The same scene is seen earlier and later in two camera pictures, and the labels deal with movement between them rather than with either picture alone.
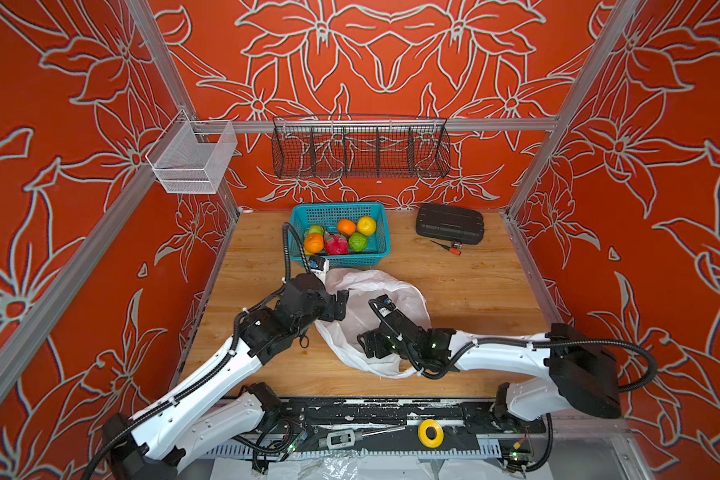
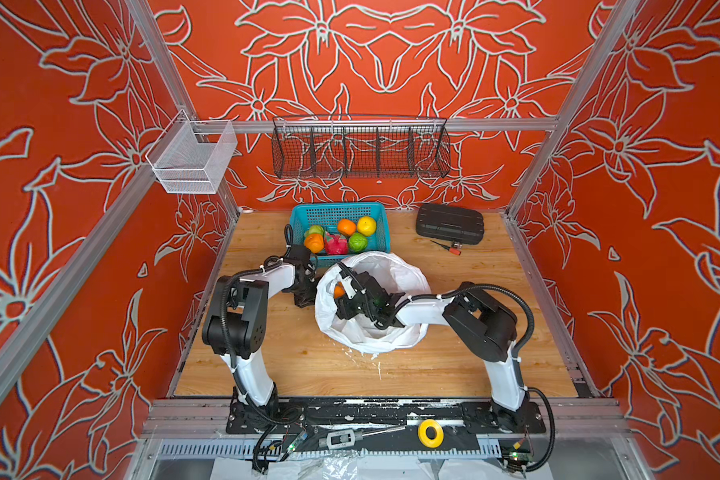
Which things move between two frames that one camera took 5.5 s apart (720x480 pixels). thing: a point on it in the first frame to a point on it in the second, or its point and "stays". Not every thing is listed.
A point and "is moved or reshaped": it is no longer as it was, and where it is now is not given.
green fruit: x=357 y=242 stays
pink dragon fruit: x=335 y=245 stays
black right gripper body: x=382 y=347 to x=353 y=307
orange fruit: x=346 y=227 stays
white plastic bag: x=340 y=336 is moved or reshaped
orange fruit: x=313 y=243 stays
